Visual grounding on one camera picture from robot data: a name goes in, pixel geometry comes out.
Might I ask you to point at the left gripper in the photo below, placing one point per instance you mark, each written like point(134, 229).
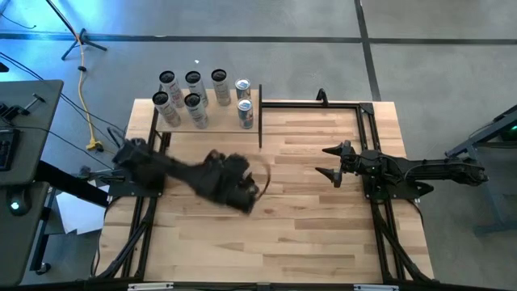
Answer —
point(232, 169)

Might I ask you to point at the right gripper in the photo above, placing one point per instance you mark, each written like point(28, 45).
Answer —
point(353, 161)

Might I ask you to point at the blue beverage can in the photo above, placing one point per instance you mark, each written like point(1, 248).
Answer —
point(242, 85)
point(245, 115)

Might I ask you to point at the white Arctic Vibe Celsius can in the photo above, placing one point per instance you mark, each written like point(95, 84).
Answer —
point(222, 89)

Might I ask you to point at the white can red stripe label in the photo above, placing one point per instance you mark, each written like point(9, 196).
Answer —
point(198, 87)

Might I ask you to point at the white Tropical Vibe Celsius can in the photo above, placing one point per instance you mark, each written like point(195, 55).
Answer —
point(172, 87)

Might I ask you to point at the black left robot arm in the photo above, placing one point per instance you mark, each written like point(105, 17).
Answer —
point(177, 174)

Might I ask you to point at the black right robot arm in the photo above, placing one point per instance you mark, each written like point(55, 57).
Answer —
point(436, 169)

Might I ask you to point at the black shelf support bar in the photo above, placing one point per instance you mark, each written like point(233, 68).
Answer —
point(260, 137)
point(155, 117)

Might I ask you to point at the white paper sheets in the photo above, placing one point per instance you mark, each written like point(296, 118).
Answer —
point(78, 214)

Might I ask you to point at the black diagonal desk beam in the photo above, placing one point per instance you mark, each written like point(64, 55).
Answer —
point(68, 182)

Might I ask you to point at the grey metal cart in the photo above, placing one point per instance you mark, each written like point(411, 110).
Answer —
point(497, 190)

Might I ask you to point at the black tripod stand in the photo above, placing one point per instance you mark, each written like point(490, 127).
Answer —
point(82, 38)

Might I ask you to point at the grey desk top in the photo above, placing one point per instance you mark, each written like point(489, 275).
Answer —
point(16, 242)
point(36, 133)

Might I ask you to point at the black desk leg with caster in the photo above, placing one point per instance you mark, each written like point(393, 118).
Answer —
point(42, 267)

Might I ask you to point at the black computer mouse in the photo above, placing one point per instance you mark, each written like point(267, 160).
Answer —
point(18, 202)

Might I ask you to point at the black keyboard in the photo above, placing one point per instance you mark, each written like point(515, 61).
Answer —
point(6, 149)

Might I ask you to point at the black desk clamp tool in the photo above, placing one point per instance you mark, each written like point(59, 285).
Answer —
point(12, 110)

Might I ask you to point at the small black floor object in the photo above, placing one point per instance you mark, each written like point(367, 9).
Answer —
point(3, 67)

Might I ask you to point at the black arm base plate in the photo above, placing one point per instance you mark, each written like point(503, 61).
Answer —
point(369, 193)
point(121, 190)

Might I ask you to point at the black aluminium rig frame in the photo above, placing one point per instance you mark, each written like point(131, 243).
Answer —
point(311, 105)

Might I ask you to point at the black frame mount bracket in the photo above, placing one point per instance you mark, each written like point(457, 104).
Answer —
point(322, 97)

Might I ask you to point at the silver metal bracket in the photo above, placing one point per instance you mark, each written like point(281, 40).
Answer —
point(375, 288)
point(149, 286)

